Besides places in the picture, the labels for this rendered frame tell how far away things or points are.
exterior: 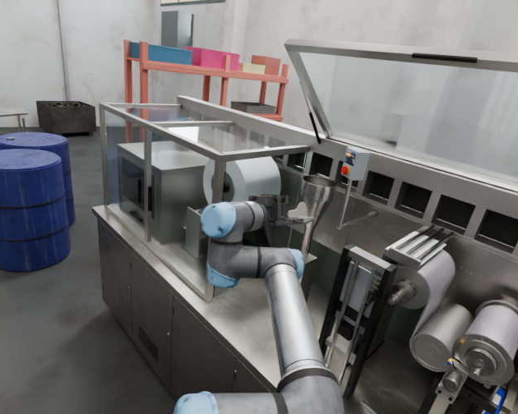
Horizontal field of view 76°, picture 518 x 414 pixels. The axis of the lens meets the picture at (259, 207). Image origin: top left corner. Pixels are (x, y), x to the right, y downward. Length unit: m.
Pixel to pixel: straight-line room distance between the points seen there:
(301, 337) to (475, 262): 0.96
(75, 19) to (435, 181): 8.60
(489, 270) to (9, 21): 8.83
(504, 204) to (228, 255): 0.97
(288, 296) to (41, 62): 8.71
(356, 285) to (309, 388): 0.66
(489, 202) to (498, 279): 0.27
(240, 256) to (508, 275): 0.98
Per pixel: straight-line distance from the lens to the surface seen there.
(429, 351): 1.26
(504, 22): 4.15
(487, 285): 1.47
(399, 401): 1.46
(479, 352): 1.17
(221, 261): 0.75
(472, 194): 1.39
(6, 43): 9.02
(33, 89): 9.13
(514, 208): 1.38
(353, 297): 1.18
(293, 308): 0.64
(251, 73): 4.68
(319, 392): 0.53
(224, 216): 0.70
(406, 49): 1.08
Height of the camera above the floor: 1.93
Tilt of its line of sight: 23 degrees down
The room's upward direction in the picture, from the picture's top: 8 degrees clockwise
